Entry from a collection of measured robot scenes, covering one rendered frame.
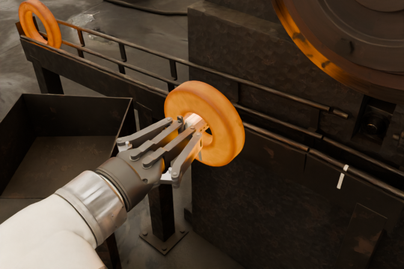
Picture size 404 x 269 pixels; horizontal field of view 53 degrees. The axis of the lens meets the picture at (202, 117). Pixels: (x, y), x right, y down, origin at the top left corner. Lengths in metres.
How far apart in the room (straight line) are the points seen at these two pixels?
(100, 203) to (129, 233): 1.05
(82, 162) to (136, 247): 0.63
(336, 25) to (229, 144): 0.23
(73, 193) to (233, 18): 0.57
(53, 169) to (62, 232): 0.50
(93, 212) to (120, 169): 0.07
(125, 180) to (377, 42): 0.37
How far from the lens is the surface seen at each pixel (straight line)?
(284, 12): 0.73
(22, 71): 2.62
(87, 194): 0.54
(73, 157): 1.01
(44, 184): 0.97
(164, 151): 0.60
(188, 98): 0.65
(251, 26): 0.91
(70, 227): 0.52
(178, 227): 1.57
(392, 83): 0.67
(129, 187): 0.56
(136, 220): 1.61
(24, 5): 1.50
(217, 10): 0.98
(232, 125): 0.63
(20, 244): 0.51
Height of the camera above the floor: 1.26
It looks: 38 degrees down
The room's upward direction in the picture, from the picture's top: straight up
